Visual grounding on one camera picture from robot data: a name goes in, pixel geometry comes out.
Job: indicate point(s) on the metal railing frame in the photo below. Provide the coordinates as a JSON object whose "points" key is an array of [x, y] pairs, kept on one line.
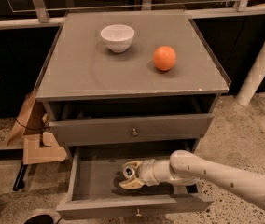
{"points": [[39, 6]]}

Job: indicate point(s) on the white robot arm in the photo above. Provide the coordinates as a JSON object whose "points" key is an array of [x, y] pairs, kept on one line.
{"points": [[184, 168]]}

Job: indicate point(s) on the black shoe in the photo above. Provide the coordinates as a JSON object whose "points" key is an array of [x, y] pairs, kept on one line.
{"points": [[40, 219]]}

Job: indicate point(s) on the redbull can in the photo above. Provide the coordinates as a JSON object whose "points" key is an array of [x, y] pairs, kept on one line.
{"points": [[129, 172]]}

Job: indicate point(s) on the white ceramic bowl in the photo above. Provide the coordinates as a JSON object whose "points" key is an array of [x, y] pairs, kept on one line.
{"points": [[118, 37]]}

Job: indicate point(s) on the grey open middle drawer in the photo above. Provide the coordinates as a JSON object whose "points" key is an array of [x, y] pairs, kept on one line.
{"points": [[94, 189]]}

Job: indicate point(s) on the brown cardboard pieces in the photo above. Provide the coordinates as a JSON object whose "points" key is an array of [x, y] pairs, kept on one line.
{"points": [[32, 127]]}

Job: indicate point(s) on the orange fruit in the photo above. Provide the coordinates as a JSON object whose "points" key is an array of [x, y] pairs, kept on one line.
{"points": [[164, 58]]}

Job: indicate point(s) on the grey top drawer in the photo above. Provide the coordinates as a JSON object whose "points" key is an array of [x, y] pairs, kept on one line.
{"points": [[86, 132]]}

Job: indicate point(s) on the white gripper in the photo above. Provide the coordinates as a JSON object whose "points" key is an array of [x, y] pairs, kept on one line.
{"points": [[146, 172]]}

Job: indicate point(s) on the grey drawer cabinet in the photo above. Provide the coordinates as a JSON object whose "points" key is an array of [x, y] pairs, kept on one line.
{"points": [[86, 80]]}

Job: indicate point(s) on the white diagonal post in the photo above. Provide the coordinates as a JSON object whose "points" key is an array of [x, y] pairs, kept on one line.
{"points": [[253, 79]]}

